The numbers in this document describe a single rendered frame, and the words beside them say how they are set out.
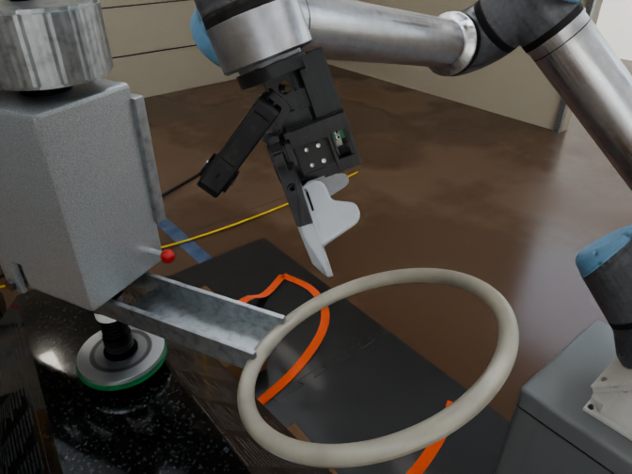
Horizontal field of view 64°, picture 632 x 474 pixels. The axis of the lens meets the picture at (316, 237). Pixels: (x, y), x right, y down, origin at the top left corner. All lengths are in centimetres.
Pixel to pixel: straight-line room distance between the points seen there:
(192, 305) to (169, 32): 550
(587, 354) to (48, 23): 139
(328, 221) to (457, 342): 225
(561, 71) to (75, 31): 83
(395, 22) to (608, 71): 41
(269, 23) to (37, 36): 54
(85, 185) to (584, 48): 93
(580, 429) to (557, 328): 164
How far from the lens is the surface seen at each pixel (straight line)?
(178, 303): 119
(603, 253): 124
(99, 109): 103
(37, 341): 161
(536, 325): 292
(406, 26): 87
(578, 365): 148
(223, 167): 51
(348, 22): 76
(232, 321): 111
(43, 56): 95
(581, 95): 106
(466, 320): 283
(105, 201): 107
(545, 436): 141
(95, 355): 142
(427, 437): 71
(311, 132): 48
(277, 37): 47
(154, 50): 645
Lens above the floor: 181
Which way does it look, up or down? 33 degrees down
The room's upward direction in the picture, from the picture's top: straight up
